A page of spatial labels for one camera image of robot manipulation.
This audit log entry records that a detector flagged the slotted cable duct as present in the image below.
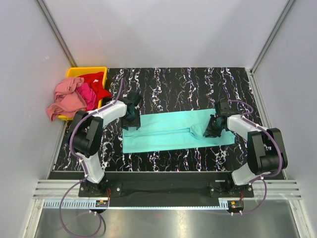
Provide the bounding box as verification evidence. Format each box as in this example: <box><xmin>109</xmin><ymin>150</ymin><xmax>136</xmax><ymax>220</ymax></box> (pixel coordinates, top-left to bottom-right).
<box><xmin>43</xmin><ymin>199</ymin><xmax>229</xmax><ymax>210</ymax></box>

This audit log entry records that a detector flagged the red t-shirt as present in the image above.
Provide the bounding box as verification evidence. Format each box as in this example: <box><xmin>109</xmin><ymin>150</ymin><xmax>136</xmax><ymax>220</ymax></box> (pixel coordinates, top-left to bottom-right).
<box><xmin>79</xmin><ymin>71</ymin><xmax>112</xmax><ymax>111</ymax></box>

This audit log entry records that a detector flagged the aluminium frame post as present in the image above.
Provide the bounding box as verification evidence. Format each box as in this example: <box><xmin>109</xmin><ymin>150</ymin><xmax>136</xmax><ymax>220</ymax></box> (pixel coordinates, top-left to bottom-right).
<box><xmin>35</xmin><ymin>0</ymin><xmax>78</xmax><ymax>67</ymax></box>
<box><xmin>250</xmin><ymin>0</ymin><xmax>298</xmax><ymax>74</ymax></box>

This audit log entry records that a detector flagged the teal t-shirt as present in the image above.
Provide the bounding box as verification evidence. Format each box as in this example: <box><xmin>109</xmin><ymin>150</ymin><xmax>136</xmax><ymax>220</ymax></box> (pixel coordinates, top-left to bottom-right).
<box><xmin>122</xmin><ymin>109</ymin><xmax>235</xmax><ymax>153</ymax></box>

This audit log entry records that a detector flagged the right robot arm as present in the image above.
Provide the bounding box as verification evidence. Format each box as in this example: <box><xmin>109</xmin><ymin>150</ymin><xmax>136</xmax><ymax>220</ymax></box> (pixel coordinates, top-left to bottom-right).
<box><xmin>204</xmin><ymin>100</ymin><xmax>288</xmax><ymax>198</ymax></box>

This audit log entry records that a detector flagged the right aluminium frame post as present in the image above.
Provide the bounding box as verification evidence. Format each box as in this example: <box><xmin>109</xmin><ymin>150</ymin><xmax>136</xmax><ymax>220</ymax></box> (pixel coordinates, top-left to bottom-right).
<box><xmin>250</xmin><ymin>0</ymin><xmax>298</xmax><ymax>74</ymax></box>

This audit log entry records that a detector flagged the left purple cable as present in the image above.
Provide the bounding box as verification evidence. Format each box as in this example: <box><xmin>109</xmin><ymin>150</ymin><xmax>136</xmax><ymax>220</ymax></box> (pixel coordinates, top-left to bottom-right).
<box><xmin>59</xmin><ymin>78</ymin><xmax>126</xmax><ymax>236</ymax></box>

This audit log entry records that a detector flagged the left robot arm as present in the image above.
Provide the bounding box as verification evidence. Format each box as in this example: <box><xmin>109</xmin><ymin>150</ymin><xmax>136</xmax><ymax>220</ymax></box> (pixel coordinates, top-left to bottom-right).
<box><xmin>67</xmin><ymin>91</ymin><xmax>143</xmax><ymax>197</ymax></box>

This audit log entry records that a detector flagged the left aluminium frame post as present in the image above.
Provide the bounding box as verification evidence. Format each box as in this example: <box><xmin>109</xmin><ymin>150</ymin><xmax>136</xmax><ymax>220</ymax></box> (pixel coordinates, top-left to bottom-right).
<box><xmin>35</xmin><ymin>0</ymin><xmax>78</xmax><ymax>67</ymax></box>

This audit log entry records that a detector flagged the salmon pink t-shirt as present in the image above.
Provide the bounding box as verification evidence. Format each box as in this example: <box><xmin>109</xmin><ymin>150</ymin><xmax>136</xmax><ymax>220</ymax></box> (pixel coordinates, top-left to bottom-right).
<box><xmin>46</xmin><ymin>77</ymin><xmax>87</xmax><ymax>121</ymax></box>

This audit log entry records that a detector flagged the yellow plastic bin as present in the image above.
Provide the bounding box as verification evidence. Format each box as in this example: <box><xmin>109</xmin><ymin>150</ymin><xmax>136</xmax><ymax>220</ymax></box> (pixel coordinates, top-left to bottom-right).
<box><xmin>57</xmin><ymin>66</ymin><xmax>107</xmax><ymax>121</ymax></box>

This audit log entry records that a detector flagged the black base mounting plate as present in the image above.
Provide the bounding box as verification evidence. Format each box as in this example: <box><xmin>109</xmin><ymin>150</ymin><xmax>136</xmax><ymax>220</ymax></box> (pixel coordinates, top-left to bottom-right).
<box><xmin>47</xmin><ymin>171</ymin><xmax>284</xmax><ymax>208</ymax></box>

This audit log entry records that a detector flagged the magenta t-shirt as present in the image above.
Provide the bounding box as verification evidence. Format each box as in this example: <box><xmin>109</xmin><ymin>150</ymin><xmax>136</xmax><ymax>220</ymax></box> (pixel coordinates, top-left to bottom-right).
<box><xmin>77</xmin><ymin>83</ymin><xmax>97</xmax><ymax>111</ymax></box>

